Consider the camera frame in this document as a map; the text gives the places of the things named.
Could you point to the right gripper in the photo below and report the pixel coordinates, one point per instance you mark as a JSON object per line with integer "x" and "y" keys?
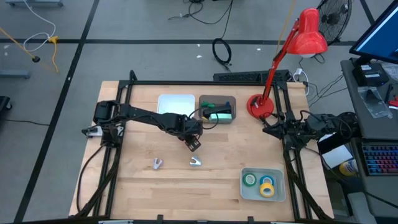
{"x": 287, "y": 130}

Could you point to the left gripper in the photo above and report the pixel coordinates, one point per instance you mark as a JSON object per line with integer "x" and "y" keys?
{"x": 189, "y": 127}

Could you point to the light blue staple remover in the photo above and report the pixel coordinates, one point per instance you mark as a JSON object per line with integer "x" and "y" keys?
{"x": 195, "y": 162}

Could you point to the black stapler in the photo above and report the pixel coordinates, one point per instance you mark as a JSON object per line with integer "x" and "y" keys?
{"x": 220, "y": 109}

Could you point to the blue tape roll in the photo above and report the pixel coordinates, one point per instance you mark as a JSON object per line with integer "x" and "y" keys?
{"x": 262, "y": 179}

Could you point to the green tape roll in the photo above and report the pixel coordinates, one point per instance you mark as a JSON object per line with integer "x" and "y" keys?
{"x": 245, "y": 180}

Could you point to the yellow tape roll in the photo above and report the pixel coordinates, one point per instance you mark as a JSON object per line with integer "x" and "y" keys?
{"x": 262, "y": 190}

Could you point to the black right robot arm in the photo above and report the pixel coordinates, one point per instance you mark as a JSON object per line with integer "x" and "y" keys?
{"x": 323, "y": 124}

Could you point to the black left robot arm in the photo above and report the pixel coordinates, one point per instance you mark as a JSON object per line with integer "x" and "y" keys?
{"x": 140, "y": 113}

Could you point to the grey translucent bin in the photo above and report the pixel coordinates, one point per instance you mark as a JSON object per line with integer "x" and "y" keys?
{"x": 233, "y": 119}

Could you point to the white plastic bin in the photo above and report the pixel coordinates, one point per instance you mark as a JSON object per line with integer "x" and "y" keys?
{"x": 174, "y": 104}

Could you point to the black perforated bar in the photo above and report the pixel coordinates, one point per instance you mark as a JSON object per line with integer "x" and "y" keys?
{"x": 242, "y": 76}

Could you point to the white power adapter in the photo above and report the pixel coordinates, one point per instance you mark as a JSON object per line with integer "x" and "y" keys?
{"x": 299, "y": 72}

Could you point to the white box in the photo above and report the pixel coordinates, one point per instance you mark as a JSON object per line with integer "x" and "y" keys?
{"x": 337, "y": 155}

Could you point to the yellow wipes tub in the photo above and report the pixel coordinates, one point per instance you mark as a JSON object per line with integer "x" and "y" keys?
{"x": 348, "y": 168}

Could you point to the grey desk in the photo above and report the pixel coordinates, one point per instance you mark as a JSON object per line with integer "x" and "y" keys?
{"x": 354, "y": 99}

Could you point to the red desk lamp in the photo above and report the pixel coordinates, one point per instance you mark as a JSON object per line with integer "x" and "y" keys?
{"x": 308, "y": 37}

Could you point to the silver clamp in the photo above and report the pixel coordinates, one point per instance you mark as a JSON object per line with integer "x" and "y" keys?
{"x": 91, "y": 132}

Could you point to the clear plastic bag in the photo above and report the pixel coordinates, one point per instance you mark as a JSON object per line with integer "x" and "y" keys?
{"x": 374, "y": 102}

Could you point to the backlit keyboard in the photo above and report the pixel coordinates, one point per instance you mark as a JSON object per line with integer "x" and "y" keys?
{"x": 381, "y": 160}

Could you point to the black mini computer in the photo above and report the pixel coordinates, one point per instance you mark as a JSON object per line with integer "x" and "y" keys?
{"x": 370, "y": 74}

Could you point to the black floor fan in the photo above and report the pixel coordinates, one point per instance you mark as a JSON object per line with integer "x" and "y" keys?
{"x": 334, "y": 18}

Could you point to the black computer monitor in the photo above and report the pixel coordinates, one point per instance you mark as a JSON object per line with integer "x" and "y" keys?
{"x": 379, "y": 40}

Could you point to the black aluminium table frame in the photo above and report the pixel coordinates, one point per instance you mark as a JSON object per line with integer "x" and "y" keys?
{"x": 199, "y": 83}

